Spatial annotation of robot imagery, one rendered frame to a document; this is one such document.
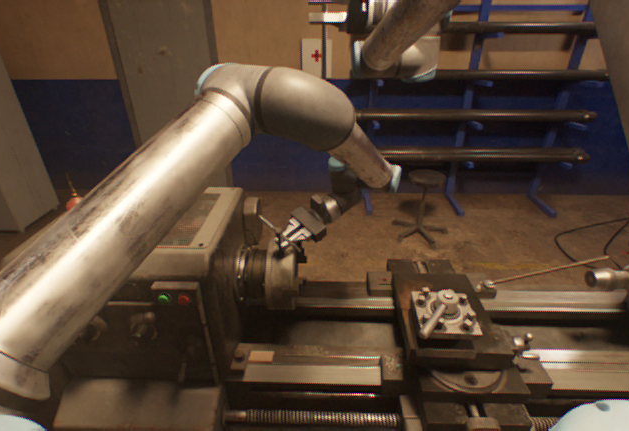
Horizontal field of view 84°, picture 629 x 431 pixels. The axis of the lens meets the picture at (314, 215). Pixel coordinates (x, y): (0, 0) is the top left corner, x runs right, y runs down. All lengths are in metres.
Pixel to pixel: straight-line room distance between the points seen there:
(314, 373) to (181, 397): 0.44
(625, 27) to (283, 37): 3.67
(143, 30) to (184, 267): 3.57
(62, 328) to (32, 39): 4.68
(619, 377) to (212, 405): 1.35
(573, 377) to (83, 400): 1.63
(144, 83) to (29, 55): 1.25
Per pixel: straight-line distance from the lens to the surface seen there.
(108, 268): 0.49
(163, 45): 4.31
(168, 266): 1.05
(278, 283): 1.17
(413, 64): 1.03
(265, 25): 4.05
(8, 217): 4.59
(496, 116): 4.11
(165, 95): 4.40
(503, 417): 1.30
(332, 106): 0.61
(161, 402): 1.37
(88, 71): 4.79
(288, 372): 1.31
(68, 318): 0.48
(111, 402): 1.44
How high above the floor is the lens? 1.89
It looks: 29 degrees down
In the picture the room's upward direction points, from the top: straight up
